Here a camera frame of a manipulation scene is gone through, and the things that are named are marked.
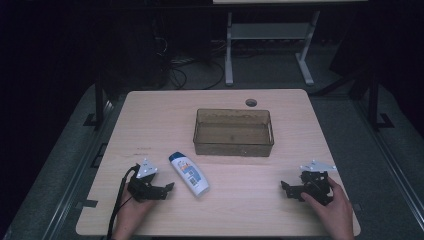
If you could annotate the black metal stand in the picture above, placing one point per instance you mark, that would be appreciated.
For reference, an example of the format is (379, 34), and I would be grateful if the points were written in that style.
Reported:
(98, 103)
(375, 103)

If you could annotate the person's left hand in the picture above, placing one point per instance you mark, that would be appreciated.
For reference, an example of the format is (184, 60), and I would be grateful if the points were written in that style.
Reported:
(131, 213)

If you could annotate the person's right hand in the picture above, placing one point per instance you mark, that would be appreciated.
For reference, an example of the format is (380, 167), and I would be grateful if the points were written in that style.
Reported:
(330, 210)

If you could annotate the transparent brown plastic box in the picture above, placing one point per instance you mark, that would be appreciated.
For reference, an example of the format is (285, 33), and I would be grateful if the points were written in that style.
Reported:
(233, 132)

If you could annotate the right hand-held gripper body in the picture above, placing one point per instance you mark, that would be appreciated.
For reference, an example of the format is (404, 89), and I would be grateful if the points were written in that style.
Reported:
(315, 186)

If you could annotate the white and blue bottle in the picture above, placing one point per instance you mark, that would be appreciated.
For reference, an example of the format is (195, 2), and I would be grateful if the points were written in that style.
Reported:
(188, 174)

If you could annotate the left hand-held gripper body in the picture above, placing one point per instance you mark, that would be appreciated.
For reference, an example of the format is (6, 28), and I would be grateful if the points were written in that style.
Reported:
(144, 182)

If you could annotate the white metal desk frame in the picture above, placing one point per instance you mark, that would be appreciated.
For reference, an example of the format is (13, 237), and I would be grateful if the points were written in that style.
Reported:
(268, 46)

